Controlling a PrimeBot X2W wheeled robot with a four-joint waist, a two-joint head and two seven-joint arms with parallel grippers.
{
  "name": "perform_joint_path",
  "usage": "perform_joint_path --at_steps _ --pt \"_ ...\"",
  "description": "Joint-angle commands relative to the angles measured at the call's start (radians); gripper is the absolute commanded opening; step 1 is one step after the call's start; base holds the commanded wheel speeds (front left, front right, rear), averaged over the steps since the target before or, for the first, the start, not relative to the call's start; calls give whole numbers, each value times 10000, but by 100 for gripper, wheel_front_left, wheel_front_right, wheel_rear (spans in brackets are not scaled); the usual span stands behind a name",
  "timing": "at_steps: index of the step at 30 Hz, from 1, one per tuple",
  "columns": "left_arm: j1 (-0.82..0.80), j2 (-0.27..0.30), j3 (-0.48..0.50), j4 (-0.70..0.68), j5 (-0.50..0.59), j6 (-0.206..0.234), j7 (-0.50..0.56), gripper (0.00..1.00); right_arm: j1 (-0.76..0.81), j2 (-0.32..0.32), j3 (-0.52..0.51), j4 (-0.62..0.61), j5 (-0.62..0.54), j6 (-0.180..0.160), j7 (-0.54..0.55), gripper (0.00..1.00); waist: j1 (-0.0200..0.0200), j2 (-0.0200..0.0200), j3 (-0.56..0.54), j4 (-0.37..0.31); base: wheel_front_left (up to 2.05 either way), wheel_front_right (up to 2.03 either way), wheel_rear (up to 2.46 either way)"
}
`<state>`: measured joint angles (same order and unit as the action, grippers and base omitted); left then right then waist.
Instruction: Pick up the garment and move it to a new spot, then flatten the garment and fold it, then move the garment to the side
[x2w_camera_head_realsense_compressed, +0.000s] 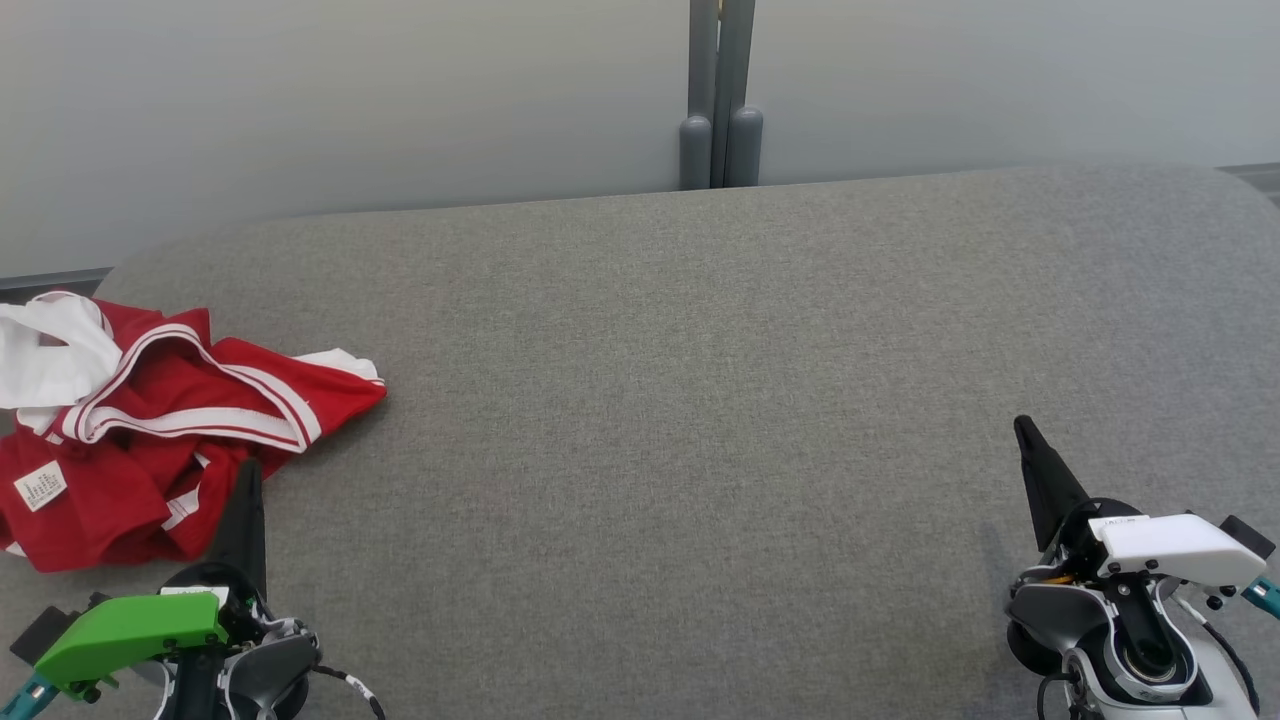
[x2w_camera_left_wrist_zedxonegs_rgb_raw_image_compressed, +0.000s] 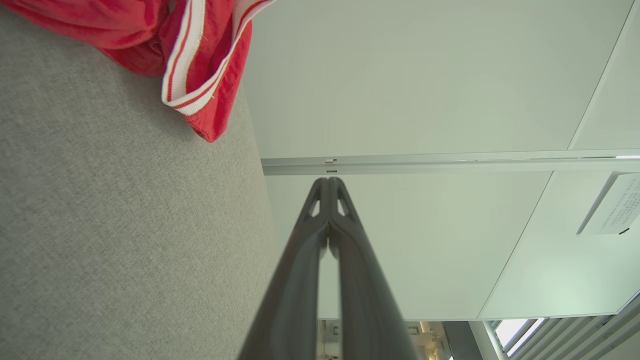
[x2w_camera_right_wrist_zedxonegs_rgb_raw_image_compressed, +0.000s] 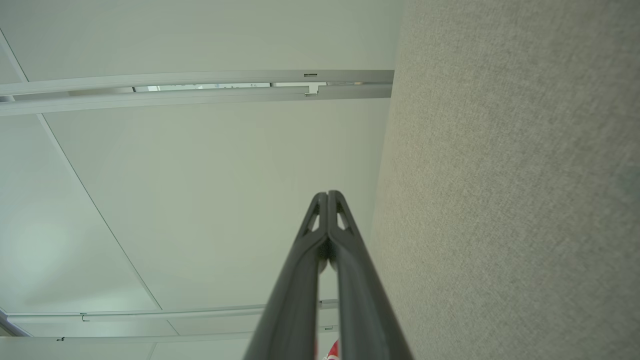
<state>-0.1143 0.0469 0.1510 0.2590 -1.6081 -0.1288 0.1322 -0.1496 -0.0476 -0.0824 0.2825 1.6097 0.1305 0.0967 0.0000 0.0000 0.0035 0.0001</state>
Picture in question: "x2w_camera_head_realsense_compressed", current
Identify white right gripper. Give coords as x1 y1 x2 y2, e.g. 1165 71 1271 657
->
1013 415 1269 593

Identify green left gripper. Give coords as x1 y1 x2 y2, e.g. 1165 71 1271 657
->
33 458 269 693

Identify red shorts with white stripes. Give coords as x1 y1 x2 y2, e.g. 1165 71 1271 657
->
120 440 266 563

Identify red Bulls 23 jersey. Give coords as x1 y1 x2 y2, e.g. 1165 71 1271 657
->
0 290 388 573

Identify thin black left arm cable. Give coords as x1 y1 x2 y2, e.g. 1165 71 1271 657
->
312 663 387 720

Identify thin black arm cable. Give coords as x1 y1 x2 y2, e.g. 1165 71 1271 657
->
1035 672 1083 720
312 663 387 720

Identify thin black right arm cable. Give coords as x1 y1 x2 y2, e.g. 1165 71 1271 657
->
1035 672 1083 720

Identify left camera cable teal plug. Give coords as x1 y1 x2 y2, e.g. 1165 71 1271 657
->
0 672 58 720

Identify grey partition post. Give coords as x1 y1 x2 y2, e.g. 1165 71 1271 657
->
680 0 719 191
712 0 764 189

